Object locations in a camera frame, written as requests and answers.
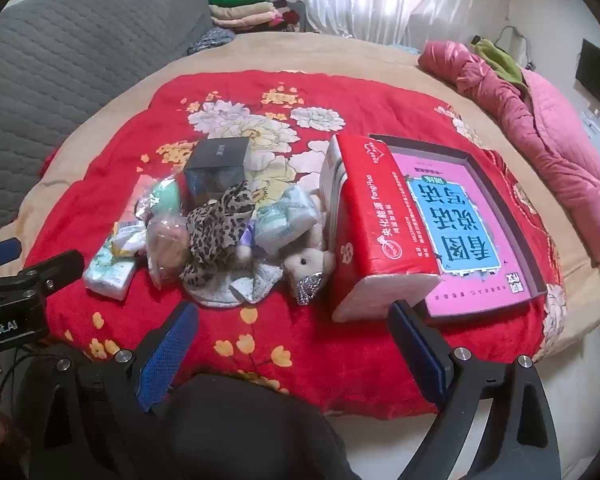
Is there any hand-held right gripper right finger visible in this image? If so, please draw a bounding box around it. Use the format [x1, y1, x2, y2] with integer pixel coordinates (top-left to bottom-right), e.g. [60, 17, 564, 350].
[375, 300, 563, 480]

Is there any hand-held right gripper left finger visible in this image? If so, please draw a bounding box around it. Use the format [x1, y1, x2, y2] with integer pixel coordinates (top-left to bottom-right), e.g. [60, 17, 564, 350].
[17, 301, 201, 480]

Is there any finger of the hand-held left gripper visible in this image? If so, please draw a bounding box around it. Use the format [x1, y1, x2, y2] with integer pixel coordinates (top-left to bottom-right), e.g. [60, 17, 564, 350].
[10, 250, 86, 296]
[0, 238, 23, 273]

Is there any yellow white snack packet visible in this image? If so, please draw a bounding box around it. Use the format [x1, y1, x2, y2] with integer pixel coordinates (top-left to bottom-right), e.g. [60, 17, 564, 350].
[97, 222, 148, 258]

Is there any green sponge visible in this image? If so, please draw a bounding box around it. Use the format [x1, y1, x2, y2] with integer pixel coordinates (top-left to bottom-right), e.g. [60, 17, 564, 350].
[140, 175, 191, 221]

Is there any white plush bunny with crown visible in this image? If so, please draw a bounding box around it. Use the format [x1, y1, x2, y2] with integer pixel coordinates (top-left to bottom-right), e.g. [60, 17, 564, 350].
[282, 245, 336, 306]

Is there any grey box tray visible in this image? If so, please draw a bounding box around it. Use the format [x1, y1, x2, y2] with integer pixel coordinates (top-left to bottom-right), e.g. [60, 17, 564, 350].
[367, 134, 548, 323]

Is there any patterned pocket tissue pack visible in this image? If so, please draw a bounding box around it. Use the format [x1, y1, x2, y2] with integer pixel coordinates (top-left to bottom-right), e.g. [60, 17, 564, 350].
[252, 185, 318, 256]
[82, 245, 136, 301]

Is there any red floral blanket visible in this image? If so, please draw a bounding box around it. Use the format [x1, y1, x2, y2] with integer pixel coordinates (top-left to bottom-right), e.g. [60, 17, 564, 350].
[25, 70, 563, 418]

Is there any beige puff in plastic bag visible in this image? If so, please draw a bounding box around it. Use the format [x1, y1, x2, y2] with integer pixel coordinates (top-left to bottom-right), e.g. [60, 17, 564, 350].
[145, 210, 191, 288]

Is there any white speckled cloth pad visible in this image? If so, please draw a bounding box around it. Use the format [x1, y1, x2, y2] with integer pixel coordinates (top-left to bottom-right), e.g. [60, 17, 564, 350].
[182, 257, 286, 308]

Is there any leopard print scarf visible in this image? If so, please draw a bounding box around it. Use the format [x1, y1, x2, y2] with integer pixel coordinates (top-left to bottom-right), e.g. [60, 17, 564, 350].
[180, 180, 256, 288]

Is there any pink book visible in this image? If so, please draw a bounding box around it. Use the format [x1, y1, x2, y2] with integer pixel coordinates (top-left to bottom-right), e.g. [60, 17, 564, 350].
[387, 152, 536, 318]

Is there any red tissue pack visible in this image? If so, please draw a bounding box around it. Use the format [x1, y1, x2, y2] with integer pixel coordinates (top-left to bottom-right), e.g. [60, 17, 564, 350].
[320, 132, 443, 323]

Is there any black glossy box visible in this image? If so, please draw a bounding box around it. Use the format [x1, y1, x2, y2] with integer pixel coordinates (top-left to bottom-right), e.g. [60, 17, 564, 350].
[182, 136, 251, 201]

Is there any pink quilt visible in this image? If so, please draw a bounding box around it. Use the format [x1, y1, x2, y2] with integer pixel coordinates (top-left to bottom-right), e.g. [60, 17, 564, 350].
[417, 40, 600, 266]

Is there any blue knitted cloth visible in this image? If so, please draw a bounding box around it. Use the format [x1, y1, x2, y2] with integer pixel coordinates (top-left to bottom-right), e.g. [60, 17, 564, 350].
[187, 27, 236, 56]

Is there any green cloth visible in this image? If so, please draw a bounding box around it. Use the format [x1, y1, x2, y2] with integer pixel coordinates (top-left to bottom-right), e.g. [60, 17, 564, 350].
[470, 37, 531, 96]

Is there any stack of folded clothes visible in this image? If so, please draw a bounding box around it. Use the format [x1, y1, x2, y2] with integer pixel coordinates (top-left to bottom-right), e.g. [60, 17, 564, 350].
[207, 0, 306, 33]

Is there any beige bed sheet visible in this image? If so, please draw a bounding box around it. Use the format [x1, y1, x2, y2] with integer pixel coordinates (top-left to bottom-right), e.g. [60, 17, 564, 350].
[0, 30, 600, 361]

